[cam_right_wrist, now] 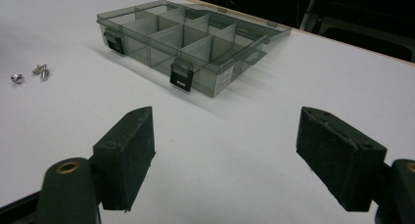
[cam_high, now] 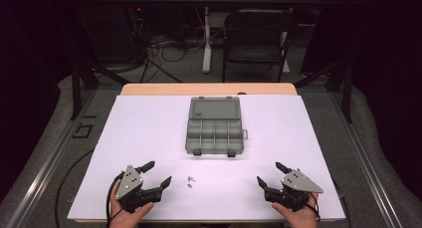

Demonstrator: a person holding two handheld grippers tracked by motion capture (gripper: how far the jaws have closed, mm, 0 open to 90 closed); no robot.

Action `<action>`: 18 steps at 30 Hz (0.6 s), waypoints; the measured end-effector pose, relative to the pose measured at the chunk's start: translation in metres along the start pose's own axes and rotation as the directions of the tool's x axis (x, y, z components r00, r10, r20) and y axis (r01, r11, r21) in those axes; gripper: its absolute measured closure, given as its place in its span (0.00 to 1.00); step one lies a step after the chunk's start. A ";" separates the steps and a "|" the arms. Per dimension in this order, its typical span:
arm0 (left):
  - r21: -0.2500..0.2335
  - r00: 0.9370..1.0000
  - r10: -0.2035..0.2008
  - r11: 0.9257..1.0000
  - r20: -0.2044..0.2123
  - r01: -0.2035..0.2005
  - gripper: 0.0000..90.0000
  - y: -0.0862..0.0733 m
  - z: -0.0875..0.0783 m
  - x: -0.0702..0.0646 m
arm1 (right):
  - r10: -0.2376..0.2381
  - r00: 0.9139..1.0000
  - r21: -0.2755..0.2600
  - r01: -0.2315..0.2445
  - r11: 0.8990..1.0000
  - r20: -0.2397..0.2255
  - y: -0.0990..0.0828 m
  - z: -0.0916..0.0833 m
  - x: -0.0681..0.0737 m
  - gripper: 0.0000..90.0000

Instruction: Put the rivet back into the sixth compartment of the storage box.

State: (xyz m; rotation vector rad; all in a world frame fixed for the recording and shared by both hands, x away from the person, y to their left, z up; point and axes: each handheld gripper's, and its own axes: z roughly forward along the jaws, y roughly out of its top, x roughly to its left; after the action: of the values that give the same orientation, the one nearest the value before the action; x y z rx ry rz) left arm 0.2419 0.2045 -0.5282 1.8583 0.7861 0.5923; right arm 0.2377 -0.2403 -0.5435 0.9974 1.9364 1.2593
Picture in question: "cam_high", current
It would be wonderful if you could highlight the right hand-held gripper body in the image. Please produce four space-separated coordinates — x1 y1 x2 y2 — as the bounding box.
264 168 324 212

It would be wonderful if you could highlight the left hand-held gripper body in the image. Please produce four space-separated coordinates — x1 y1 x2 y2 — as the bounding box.
114 163 164 214

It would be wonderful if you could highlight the person's left hand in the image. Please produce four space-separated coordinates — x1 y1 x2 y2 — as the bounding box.
108 179 155 228

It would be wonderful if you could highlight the person's right hand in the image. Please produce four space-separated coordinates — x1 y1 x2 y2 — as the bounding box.
272 191 320 228

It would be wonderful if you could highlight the white table cover sheet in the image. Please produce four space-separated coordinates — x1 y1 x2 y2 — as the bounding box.
67 95 346 222

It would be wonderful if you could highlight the grey plastic compartment box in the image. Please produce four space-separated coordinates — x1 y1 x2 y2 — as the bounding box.
184 96 249 158

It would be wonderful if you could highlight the wooden table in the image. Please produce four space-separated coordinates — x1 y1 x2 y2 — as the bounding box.
119 82 299 97

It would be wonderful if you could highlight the black metal stand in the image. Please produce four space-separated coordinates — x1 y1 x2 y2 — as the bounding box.
68 32 131 121
293 57 354 124

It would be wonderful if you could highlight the white table leg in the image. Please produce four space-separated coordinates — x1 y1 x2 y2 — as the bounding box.
202 5 214 75

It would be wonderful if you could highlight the black folding chair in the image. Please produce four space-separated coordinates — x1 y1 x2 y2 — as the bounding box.
221 8 297 84

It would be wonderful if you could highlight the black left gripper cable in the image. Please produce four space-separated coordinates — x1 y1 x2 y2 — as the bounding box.
105 172 125 228

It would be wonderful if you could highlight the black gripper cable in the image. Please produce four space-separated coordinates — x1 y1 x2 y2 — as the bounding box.
306 193 321 222
105 172 125 228

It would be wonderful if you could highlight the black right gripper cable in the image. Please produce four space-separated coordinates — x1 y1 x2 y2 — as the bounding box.
306 193 321 222

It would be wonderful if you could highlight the black floor cable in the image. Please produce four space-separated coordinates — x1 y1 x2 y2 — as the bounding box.
54 148 96 228

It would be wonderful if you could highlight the metal floor rail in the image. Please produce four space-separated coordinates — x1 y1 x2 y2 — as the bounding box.
327 92 404 228
5 88 98 228

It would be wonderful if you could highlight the tangle of floor cables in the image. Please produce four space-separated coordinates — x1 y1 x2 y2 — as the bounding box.
130 5 207 85

